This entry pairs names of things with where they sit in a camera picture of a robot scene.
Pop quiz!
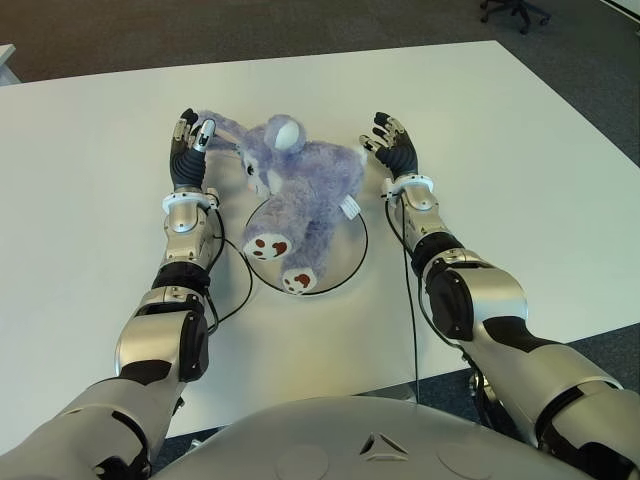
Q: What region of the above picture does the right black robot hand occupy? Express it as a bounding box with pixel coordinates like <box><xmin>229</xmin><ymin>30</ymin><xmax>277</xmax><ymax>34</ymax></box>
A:
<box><xmin>357</xmin><ymin>110</ymin><xmax>421</xmax><ymax>182</ymax></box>

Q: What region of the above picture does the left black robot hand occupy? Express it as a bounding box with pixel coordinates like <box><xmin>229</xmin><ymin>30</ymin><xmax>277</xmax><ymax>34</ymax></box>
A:
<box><xmin>168</xmin><ymin>108</ymin><xmax>217</xmax><ymax>192</ymax></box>

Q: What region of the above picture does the purple plush bunny doll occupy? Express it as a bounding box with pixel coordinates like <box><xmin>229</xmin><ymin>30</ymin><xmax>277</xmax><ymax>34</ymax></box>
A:
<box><xmin>200</xmin><ymin>110</ymin><xmax>367</xmax><ymax>297</ymax></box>

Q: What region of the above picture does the white plate with black rim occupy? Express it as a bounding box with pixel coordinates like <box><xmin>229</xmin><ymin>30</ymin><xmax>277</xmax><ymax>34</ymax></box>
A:
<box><xmin>244</xmin><ymin>197</ymin><xmax>370</xmax><ymax>299</ymax></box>

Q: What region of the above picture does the black office chair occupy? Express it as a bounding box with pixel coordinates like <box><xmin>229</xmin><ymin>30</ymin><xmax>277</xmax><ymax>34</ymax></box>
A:
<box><xmin>479</xmin><ymin>0</ymin><xmax>552</xmax><ymax>35</ymax></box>

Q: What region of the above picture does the white side table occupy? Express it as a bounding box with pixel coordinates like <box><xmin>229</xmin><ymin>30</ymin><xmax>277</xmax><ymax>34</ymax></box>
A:
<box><xmin>0</xmin><ymin>43</ymin><xmax>19</xmax><ymax>86</ymax></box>

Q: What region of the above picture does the silver robot torso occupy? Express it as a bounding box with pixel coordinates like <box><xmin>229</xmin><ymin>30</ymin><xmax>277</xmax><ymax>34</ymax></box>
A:
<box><xmin>149</xmin><ymin>394</ymin><xmax>596</xmax><ymax>480</ymax></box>

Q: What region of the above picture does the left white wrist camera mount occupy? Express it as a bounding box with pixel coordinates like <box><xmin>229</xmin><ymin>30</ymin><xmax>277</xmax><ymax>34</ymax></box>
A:
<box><xmin>162</xmin><ymin>188</ymin><xmax>220</xmax><ymax>212</ymax></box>

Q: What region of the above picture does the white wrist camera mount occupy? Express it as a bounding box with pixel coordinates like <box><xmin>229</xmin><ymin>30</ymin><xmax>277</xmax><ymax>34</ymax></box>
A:
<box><xmin>380</xmin><ymin>173</ymin><xmax>435</xmax><ymax>201</ymax></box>
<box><xmin>162</xmin><ymin>188</ymin><xmax>220</xmax><ymax>212</ymax></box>

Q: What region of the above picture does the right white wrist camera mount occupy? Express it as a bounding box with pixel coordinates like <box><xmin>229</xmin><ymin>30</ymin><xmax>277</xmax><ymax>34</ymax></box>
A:
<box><xmin>380</xmin><ymin>173</ymin><xmax>435</xmax><ymax>201</ymax></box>

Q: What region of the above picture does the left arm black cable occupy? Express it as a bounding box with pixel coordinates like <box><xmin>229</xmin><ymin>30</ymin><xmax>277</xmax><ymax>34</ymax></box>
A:
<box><xmin>204</xmin><ymin>209</ymin><xmax>254</xmax><ymax>331</ymax></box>

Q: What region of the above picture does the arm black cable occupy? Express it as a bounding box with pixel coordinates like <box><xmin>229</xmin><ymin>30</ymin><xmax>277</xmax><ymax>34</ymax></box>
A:
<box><xmin>204</xmin><ymin>209</ymin><xmax>254</xmax><ymax>331</ymax></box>
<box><xmin>383</xmin><ymin>194</ymin><xmax>420</xmax><ymax>401</ymax></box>

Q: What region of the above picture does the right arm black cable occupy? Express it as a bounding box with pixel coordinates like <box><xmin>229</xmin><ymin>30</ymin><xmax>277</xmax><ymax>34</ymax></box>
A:
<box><xmin>383</xmin><ymin>194</ymin><xmax>420</xmax><ymax>401</ymax></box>

